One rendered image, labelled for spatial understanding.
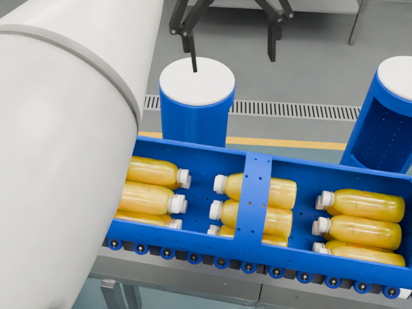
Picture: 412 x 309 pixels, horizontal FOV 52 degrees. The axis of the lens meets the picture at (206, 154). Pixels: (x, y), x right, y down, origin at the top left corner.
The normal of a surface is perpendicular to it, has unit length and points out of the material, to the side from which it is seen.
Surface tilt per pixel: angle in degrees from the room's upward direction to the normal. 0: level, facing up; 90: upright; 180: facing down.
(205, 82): 0
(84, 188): 63
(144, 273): 71
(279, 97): 0
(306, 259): 80
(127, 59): 58
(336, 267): 86
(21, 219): 49
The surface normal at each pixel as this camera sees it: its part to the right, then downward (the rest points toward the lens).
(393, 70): 0.03, -0.67
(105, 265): -0.15, 0.47
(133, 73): 0.95, -0.17
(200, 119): 0.11, 0.74
